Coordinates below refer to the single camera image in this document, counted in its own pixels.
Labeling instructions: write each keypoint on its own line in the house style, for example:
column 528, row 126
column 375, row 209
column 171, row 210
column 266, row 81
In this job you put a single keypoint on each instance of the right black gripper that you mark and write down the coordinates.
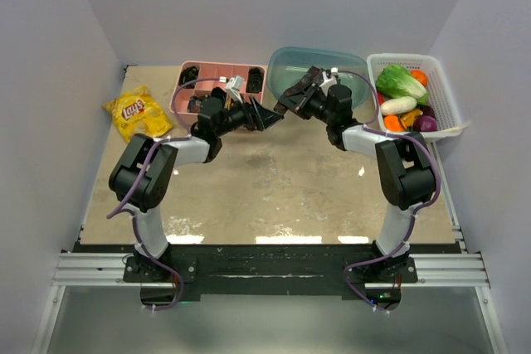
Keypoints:
column 299, row 101

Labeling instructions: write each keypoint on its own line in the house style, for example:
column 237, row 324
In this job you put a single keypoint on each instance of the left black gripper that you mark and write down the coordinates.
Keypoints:
column 265, row 118

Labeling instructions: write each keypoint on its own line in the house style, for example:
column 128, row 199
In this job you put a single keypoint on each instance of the dark brown patterned tie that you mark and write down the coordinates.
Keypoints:
column 297, row 97

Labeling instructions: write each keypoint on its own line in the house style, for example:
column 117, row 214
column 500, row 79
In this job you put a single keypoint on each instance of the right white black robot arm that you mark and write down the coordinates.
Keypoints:
column 409, row 177

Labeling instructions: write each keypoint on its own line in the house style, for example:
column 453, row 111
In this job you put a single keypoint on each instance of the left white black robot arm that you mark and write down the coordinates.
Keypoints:
column 142, row 175

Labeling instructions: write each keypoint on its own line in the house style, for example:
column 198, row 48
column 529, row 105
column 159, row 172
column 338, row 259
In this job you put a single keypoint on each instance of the blue transparent plastic bin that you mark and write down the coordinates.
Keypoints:
column 289, row 64

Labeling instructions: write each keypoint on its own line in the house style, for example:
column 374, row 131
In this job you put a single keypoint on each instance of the rolled black tie back right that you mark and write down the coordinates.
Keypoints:
column 255, row 80

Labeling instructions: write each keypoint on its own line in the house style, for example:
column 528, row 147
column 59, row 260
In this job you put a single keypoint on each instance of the rolled black tie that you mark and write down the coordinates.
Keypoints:
column 255, row 80
column 188, row 76

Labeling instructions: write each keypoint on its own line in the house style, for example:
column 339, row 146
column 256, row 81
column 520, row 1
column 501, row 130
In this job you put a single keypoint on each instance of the rolled dark patterned tie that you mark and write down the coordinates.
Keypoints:
column 195, row 104

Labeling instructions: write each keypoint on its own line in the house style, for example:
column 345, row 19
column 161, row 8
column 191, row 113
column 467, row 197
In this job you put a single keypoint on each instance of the pink divided organizer tray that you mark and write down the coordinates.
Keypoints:
column 208, row 80

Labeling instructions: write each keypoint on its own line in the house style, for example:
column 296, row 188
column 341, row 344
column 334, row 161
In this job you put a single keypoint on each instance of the rolled black tie back left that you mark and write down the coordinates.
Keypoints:
column 188, row 76

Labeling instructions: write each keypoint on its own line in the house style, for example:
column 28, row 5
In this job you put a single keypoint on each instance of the white radish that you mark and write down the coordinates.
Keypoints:
column 398, row 106

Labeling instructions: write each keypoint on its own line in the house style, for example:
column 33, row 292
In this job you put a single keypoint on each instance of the green lettuce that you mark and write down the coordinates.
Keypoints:
column 396, row 82

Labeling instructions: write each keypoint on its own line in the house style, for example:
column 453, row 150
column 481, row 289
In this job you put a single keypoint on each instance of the orange carrot piece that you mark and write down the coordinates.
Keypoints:
column 394, row 124

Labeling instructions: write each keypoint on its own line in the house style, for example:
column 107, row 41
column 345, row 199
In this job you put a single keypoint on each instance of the orange yellow pepper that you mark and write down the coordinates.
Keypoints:
column 408, row 119

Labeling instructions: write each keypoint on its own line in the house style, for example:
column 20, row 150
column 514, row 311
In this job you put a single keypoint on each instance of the orange fruit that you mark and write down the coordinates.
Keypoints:
column 420, row 76

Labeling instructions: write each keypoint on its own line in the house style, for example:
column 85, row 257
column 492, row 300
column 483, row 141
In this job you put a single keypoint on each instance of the purple onion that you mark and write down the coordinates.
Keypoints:
column 426, row 124

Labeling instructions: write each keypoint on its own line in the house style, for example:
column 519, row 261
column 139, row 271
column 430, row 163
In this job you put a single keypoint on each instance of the dark purple eggplant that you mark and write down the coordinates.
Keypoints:
column 427, row 110

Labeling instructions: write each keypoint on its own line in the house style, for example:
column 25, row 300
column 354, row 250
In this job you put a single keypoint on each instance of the yellow Lays chips bag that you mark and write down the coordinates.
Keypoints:
column 135, row 112

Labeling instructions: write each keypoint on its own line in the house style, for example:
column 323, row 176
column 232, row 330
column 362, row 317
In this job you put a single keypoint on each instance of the white plastic basket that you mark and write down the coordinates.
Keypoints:
column 441, row 98

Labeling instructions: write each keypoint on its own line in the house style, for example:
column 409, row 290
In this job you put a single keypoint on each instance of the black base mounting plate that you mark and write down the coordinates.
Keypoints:
column 280, row 270

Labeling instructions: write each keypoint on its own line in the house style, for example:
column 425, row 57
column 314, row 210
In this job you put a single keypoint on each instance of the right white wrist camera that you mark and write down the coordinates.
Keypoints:
column 329, row 78

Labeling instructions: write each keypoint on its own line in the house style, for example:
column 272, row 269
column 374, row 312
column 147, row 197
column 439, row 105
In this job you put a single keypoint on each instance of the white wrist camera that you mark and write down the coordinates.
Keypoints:
column 233, row 88
column 329, row 78

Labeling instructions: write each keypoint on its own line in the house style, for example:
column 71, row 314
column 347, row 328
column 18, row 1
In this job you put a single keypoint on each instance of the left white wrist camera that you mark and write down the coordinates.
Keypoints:
column 233, row 88

